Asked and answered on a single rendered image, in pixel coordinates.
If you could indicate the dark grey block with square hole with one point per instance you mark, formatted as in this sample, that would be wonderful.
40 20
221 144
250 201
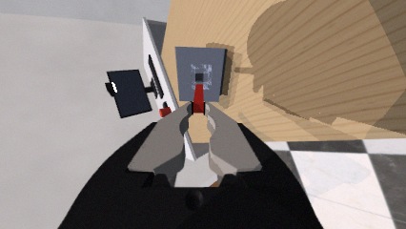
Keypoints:
200 66

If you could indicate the dark red rectangular peg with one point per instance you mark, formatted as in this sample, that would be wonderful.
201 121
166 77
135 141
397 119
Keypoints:
198 101

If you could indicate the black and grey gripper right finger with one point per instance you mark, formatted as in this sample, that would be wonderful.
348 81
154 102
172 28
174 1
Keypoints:
234 149

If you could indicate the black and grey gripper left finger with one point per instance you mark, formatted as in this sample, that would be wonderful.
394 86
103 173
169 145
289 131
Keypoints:
157 149

